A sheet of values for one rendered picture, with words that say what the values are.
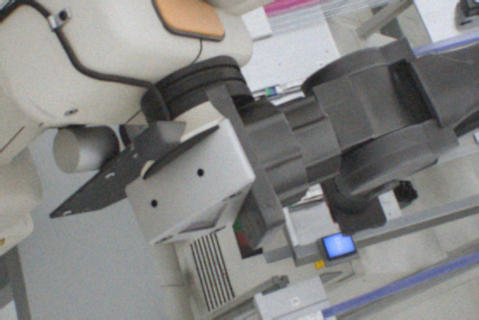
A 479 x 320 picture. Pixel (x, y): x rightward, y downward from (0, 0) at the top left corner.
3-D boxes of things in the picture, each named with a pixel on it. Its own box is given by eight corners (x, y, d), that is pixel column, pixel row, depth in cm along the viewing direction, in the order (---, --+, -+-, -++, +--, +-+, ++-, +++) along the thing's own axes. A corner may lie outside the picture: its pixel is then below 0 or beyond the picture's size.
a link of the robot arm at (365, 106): (293, 94, 60) (322, 157, 59) (407, 51, 62) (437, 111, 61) (273, 129, 69) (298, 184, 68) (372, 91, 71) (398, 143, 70)
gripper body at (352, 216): (360, 161, 111) (367, 139, 104) (386, 226, 107) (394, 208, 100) (317, 174, 110) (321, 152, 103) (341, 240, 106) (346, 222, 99)
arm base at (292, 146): (201, 82, 58) (268, 228, 55) (298, 47, 59) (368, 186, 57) (195, 123, 66) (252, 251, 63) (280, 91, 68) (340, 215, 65)
